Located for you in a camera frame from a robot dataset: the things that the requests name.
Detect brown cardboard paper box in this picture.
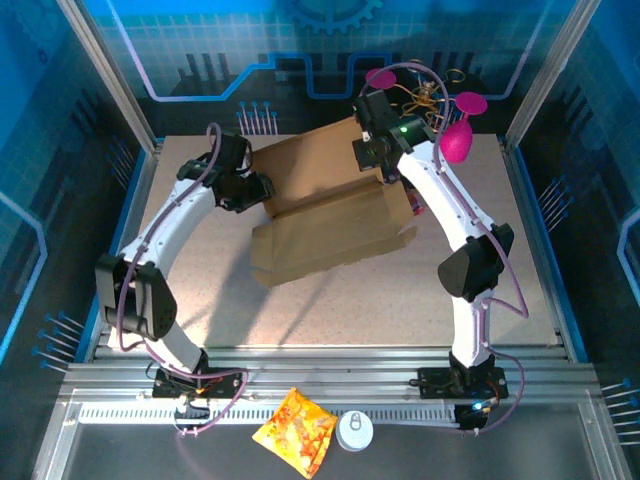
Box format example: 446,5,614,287
249,115,419,289

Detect pink purple candy packet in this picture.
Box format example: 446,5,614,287
405,187,427,217

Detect small controller circuit board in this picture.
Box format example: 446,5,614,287
172,394,211,419
453,397,501,431

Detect orange yellow snack bag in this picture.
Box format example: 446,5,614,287
251,386,339,480

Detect white tin can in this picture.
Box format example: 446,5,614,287
334,409,375,454

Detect aluminium table side rail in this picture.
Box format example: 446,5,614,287
499,135,576,361
84,137,166,361

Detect aluminium frame post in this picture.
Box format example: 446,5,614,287
57,0,159,151
503,0,601,144

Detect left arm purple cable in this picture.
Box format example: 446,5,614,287
117,122,250,439

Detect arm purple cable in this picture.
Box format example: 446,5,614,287
117,122,250,439
358,62,530,436

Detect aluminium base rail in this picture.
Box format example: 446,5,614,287
59,344,601,401

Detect white slotted cable duct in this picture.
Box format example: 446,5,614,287
77,403,461,425

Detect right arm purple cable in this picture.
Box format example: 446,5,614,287
358,62,530,436

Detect aluminium tray frame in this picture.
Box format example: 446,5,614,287
29,387,634,480

